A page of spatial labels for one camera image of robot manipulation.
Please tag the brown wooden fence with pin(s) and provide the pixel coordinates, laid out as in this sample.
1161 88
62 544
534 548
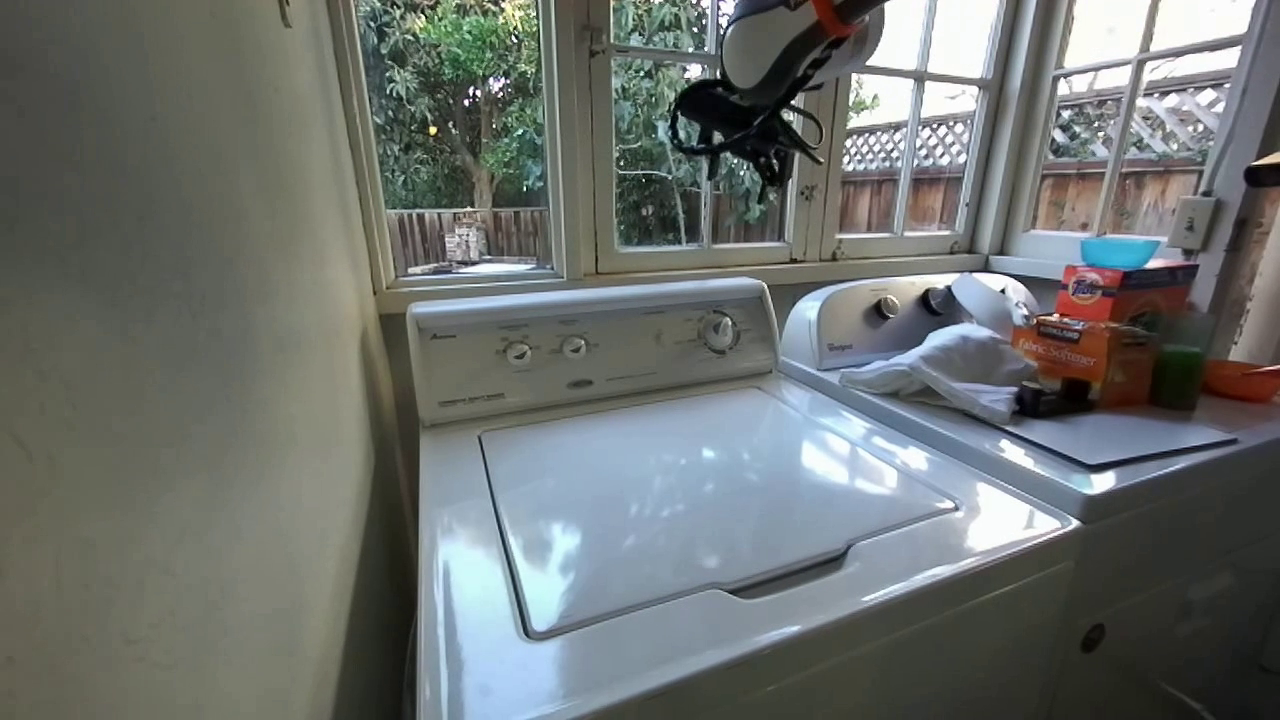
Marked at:
880 193

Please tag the orange cardboard box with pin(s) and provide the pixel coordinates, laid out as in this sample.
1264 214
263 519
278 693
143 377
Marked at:
1085 361

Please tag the cream wooden window frame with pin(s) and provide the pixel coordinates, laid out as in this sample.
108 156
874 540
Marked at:
576 134

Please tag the large round washer dial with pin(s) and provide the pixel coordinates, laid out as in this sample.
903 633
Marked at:
722 334

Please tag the small black object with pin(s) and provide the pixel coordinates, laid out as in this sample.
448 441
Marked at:
1052 396

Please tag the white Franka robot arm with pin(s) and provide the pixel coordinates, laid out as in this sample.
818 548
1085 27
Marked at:
787 46

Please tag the white rounded plastic object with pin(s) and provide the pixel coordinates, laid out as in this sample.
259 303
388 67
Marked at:
989 303

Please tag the round dryer knob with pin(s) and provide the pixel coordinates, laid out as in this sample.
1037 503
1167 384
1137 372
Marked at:
887 313

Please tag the orange detergent box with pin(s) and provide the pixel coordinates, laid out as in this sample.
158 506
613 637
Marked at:
1127 292

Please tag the blue bowl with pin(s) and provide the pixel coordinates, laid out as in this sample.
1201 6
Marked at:
1120 252

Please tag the white top-load washing machine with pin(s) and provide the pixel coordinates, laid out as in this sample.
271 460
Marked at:
643 563

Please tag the small white washer knob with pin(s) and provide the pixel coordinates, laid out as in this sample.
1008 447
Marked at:
575 351
518 353

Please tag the grey flat mat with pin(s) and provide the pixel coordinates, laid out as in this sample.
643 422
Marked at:
1120 436

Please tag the green tree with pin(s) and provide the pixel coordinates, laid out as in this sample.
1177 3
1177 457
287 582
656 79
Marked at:
453 94

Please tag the white wall outlet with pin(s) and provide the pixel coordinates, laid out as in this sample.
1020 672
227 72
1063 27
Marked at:
1193 223

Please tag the white cloth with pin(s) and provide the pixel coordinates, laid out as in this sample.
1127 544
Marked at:
953 361

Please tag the white dryer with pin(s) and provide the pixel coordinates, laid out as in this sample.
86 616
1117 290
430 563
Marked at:
1174 572

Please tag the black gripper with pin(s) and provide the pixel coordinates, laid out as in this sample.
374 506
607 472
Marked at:
743 109

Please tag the white washing machine lid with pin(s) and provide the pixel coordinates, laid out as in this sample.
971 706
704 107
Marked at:
694 494

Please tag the green cup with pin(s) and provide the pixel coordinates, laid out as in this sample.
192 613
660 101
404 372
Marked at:
1177 377

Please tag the orange dish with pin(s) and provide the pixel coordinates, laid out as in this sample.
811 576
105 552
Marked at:
1240 382

